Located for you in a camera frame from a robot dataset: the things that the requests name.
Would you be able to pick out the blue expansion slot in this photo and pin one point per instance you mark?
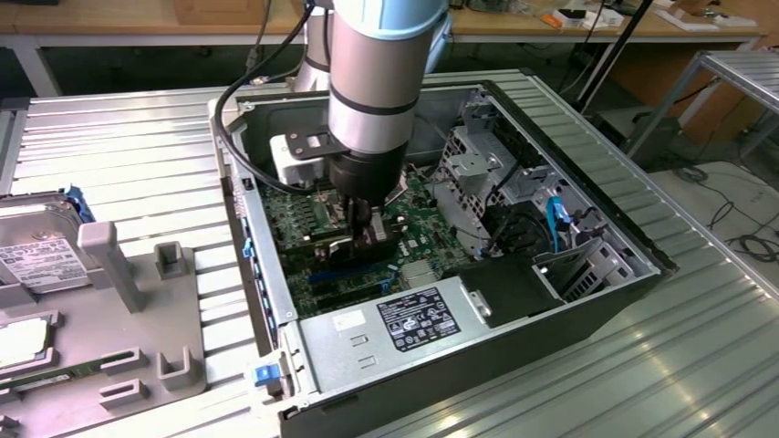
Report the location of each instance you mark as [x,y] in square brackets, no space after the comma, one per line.
[318,277]

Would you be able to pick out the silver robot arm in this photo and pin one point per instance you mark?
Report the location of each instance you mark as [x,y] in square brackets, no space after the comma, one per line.
[372,68]

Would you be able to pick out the silver CPU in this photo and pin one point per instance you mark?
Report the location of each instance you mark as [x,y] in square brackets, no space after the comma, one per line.
[22,342]

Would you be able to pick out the wooden workbench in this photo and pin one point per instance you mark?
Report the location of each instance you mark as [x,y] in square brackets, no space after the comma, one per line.
[122,25]

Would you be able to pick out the grey parts rack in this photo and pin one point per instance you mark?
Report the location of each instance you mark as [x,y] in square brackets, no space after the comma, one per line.
[153,319]

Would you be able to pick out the grey power supply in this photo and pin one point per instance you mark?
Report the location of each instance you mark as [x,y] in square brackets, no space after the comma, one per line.
[348,337]

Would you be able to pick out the white flat box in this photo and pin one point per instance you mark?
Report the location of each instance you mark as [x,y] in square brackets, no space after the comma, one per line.
[685,18]

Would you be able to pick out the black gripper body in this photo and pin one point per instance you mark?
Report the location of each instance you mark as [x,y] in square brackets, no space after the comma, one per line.
[369,178]

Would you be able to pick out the metal disk bay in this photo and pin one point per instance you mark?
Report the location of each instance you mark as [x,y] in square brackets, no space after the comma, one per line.
[481,164]

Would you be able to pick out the open black PC case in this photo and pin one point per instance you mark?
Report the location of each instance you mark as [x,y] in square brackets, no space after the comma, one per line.
[548,347]

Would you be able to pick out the hard disk with blue carrier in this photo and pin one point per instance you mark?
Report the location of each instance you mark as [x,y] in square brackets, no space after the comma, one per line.
[37,246]

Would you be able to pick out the metal slat side table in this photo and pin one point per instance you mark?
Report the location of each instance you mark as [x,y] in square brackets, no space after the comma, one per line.
[749,68]

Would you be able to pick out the blue case latch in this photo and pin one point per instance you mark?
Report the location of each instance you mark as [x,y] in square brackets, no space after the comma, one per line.
[265,375]

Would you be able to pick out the black pole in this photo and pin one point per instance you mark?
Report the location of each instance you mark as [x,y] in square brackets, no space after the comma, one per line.
[616,50]

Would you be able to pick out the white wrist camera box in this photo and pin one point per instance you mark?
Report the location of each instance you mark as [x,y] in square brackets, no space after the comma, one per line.
[298,169]

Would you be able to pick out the orange and white box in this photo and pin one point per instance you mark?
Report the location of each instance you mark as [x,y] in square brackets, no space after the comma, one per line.
[578,19]

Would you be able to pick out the silver disk tray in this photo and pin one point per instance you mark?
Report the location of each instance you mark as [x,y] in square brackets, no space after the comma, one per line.
[585,274]

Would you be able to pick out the green Dell motherboard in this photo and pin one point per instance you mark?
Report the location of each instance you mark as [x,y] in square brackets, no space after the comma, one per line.
[426,237]

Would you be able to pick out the green RAM stick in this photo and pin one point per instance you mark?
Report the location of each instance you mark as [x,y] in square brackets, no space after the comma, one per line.
[55,374]

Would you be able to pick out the CPU socket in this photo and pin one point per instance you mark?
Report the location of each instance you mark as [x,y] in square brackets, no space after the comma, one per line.
[332,212]

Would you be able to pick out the silver chipset heat sink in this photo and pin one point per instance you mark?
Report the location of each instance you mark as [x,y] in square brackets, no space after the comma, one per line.
[420,274]

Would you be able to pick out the blue slot clip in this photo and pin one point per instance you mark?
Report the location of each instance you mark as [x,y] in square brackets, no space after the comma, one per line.
[246,251]

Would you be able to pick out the black plastic shroud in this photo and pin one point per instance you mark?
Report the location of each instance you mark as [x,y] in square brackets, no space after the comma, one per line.
[505,292]

